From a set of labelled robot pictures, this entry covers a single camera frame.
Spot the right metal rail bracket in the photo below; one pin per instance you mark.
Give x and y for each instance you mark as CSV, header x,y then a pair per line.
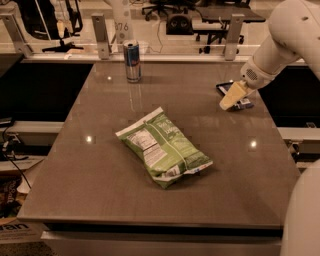
x,y
233,35

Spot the white numbered post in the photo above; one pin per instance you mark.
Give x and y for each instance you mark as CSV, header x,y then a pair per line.
x,y
122,20

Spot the metal rail bracket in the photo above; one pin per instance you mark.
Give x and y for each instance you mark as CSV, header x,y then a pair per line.
x,y
16,35
233,35
100,31

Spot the blue silver energy drink can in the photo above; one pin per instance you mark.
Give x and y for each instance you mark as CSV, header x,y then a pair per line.
x,y
132,60

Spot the blue rxbar blueberry bar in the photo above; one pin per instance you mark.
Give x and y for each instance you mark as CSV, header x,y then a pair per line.
x,y
242,104

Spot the middle metal rail bracket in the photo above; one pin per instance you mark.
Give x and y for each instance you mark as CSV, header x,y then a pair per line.
x,y
100,31

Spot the left metal rail bracket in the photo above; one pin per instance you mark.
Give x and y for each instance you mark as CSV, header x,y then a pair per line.
x,y
16,35

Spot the cardboard box with lettering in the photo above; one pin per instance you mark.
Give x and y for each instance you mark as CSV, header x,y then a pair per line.
x,y
14,231

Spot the black office chair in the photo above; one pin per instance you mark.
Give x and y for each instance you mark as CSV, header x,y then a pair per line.
x,y
163,6

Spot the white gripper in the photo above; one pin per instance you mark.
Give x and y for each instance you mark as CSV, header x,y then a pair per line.
x,y
252,76

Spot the green jalapeno chip bag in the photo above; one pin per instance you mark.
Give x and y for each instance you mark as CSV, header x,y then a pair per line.
x,y
165,151

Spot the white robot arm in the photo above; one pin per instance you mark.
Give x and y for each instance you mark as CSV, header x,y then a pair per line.
x,y
294,33

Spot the black desk in background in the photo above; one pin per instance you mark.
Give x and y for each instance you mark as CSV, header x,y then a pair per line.
x,y
216,20

